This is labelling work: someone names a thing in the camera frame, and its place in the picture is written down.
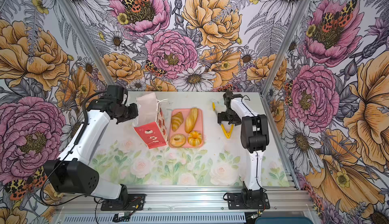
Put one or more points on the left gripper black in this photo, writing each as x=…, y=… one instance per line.
x=133, y=114

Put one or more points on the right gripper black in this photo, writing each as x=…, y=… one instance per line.
x=222, y=117

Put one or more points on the yellow steel tongs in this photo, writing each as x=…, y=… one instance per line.
x=226, y=133

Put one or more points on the white red paper gift bag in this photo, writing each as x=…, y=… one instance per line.
x=151, y=125

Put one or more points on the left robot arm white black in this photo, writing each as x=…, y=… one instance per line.
x=70, y=173

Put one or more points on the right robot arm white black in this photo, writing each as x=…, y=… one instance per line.
x=254, y=138

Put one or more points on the long bread roll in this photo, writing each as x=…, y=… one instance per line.
x=191, y=120

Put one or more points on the bundt cake bread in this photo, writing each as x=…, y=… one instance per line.
x=195, y=138

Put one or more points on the croissant bread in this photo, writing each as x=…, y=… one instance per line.
x=176, y=121

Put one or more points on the glazed donut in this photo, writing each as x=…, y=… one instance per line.
x=177, y=140

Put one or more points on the small green circuit board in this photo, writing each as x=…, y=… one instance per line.
x=121, y=217

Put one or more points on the teal box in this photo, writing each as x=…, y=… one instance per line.
x=283, y=220

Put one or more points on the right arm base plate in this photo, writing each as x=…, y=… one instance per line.
x=239, y=201

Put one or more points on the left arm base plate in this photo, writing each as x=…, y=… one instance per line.
x=130, y=202

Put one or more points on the aluminium front rail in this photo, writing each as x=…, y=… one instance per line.
x=191, y=199

